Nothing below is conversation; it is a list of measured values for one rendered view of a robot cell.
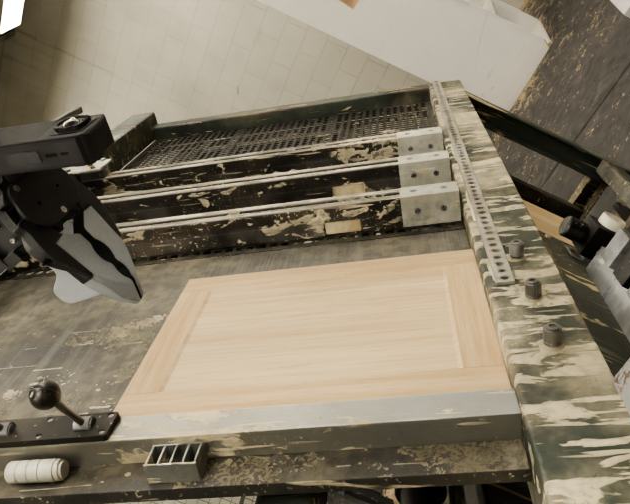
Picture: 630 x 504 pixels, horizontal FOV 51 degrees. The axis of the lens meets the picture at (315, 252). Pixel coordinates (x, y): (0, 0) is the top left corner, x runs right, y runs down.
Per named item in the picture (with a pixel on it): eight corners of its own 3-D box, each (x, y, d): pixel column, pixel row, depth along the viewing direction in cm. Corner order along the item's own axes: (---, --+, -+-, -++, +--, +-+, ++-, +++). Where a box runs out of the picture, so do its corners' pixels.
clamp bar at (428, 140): (444, 158, 183) (437, 71, 173) (51, 209, 201) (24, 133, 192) (442, 148, 192) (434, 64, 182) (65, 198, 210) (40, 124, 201)
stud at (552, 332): (564, 348, 87) (564, 329, 86) (545, 350, 87) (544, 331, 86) (560, 338, 89) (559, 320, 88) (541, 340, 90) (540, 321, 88)
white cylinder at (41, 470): (8, 489, 88) (63, 486, 86) (0, 472, 86) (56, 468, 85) (19, 473, 90) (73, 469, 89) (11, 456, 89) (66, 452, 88)
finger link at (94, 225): (121, 300, 64) (49, 233, 61) (161, 273, 62) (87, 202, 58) (108, 320, 62) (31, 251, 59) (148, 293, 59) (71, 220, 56)
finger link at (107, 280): (108, 320, 62) (31, 251, 59) (148, 293, 59) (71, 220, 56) (93, 342, 59) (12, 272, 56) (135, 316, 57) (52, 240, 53)
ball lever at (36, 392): (98, 440, 89) (47, 402, 78) (72, 442, 90) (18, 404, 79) (104, 413, 91) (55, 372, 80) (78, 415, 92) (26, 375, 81)
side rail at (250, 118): (432, 116, 251) (429, 87, 246) (159, 154, 268) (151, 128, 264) (430, 111, 258) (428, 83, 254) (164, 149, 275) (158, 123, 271)
